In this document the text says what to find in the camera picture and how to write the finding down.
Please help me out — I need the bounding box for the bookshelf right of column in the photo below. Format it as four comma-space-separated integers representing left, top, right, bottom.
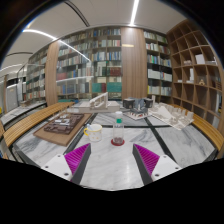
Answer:
143, 30, 173, 103

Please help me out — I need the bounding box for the wooden curved bench left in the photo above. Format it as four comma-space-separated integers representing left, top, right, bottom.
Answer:
3, 102, 73, 147

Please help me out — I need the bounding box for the dark grey building model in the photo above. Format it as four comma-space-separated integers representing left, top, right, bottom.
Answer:
123, 98, 153, 120

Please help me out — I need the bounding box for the brown architectural model on board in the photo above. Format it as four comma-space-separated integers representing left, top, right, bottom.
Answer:
34, 113, 91, 146

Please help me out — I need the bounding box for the red round coaster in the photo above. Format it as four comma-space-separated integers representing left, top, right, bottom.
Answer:
111, 139, 125, 146

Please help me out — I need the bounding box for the white terrain model right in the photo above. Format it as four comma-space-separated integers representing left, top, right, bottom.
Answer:
149, 103, 194, 130

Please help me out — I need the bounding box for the large wall bookshelf centre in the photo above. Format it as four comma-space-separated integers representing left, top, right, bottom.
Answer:
56, 27, 122, 101

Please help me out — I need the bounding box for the wooden curved bench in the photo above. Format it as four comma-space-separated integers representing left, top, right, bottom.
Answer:
3, 102, 73, 147
173, 103, 224, 153

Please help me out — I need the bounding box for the wooden curved bench right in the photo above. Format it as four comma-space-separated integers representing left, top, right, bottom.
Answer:
173, 103, 224, 153

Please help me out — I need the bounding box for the white mug yellow handle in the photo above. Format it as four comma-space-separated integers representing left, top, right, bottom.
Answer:
84, 124, 102, 142

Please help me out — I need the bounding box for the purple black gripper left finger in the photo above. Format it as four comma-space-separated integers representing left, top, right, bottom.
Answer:
42, 143, 91, 184

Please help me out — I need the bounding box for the white architectural model centre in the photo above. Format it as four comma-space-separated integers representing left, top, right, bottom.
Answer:
68, 93, 120, 113

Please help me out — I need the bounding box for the wooden cubby shelf right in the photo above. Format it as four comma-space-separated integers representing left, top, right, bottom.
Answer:
167, 20, 224, 135

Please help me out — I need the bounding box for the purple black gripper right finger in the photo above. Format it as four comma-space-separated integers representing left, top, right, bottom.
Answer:
132, 144, 181, 185

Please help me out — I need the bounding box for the clear plastic water bottle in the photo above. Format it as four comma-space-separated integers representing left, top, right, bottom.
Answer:
113, 111, 124, 143

